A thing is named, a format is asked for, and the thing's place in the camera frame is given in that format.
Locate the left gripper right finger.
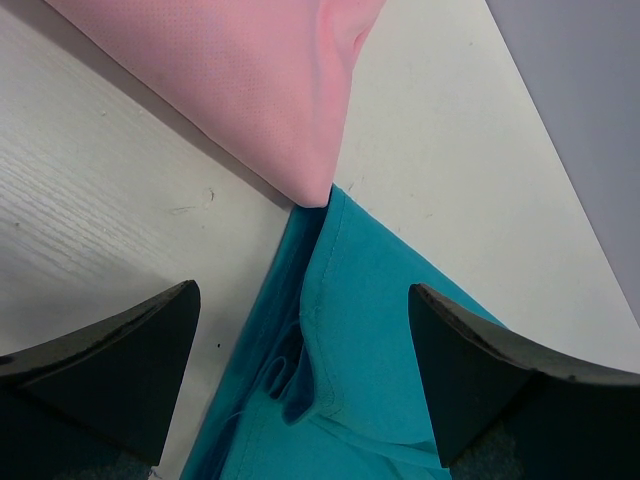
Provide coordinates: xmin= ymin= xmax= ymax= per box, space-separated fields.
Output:
xmin=408 ymin=284 xmax=639 ymax=479

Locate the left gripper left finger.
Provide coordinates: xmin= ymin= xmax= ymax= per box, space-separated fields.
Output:
xmin=1 ymin=280 xmax=201 ymax=479

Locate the teal t shirt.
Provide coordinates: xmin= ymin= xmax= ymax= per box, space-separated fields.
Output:
xmin=182 ymin=188 xmax=483 ymax=479

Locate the folded pink t shirt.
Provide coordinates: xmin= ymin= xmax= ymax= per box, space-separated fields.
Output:
xmin=54 ymin=0 xmax=382 ymax=207

